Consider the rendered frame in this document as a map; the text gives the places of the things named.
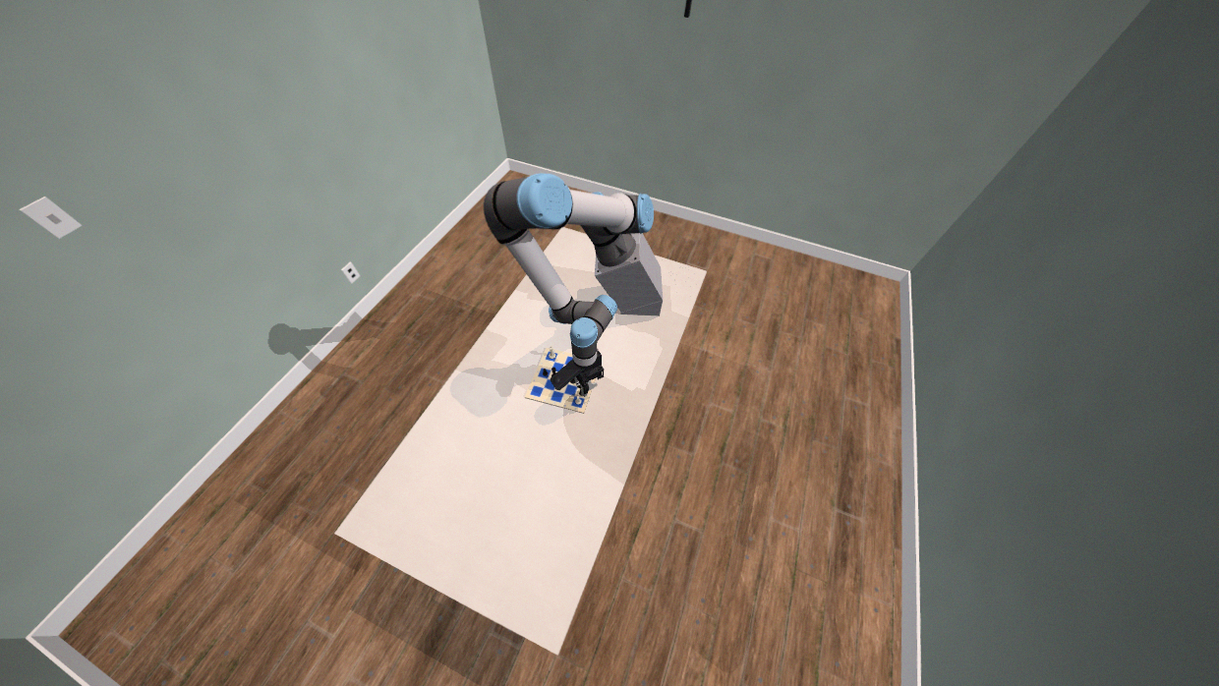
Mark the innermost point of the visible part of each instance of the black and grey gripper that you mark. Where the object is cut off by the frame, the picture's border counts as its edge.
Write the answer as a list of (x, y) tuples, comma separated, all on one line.
[(583, 379)]

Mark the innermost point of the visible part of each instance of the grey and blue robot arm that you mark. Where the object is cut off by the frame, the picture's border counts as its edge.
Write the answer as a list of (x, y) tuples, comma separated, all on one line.
[(543, 201)]

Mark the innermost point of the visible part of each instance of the blue and cream chessboard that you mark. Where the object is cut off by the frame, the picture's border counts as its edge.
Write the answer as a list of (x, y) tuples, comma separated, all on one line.
[(542, 390)]

